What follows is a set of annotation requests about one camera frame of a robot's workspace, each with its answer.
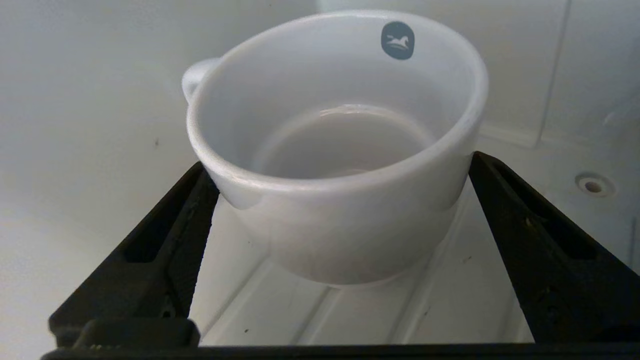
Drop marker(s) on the white ceramic cup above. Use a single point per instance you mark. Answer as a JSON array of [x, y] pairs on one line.
[[345, 150]]

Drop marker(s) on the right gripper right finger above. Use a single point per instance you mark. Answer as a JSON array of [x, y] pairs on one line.
[[555, 285]]

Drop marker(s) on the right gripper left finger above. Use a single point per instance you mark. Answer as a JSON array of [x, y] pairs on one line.
[[170, 280]]

